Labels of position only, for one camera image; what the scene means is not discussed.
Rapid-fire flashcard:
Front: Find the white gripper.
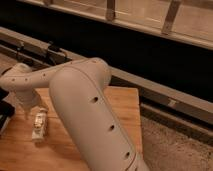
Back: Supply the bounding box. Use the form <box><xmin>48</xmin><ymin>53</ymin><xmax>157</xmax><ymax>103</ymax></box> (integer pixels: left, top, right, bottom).
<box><xmin>18</xmin><ymin>89</ymin><xmax>41</xmax><ymax>115</ymax></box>

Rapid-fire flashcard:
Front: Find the small white plastic bottle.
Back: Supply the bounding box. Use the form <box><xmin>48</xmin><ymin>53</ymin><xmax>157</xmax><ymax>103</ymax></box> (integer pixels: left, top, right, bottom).
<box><xmin>32</xmin><ymin>108</ymin><xmax>48</xmax><ymax>142</ymax></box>

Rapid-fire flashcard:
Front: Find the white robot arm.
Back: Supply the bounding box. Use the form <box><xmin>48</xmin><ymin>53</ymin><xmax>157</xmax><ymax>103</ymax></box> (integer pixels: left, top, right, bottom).
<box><xmin>0</xmin><ymin>58</ymin><xmax>150</xmax><ymax>171</ymax></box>

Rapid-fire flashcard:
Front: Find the black object at left edge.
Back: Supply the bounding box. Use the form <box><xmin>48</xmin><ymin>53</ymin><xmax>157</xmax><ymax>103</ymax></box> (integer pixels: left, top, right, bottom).
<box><xmin>0</xmin><ymin>87</ymin><xmax>15</xmax><ymax>135</ymax></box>

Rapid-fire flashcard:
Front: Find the black power adapter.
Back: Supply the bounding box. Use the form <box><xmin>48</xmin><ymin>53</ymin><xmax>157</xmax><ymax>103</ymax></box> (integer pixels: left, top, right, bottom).
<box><xmin>47</xmin><ymin>43</ymin><xmax>61</xmax><ymax>53</ymax></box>

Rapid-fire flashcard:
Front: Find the metal floor rail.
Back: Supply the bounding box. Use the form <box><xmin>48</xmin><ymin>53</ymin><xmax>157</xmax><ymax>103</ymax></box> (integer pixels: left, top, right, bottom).
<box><xmin>0</xmin><ymin>27</ymin><xmax>213</xmax><ymax>146</ymax></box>

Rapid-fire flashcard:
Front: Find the white window frame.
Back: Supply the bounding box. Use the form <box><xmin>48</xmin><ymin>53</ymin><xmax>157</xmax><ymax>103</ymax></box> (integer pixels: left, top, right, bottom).
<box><xmin>19</xmin><ymin>0</ymin><xmax>213</xmax><ymax>50</ymax></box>

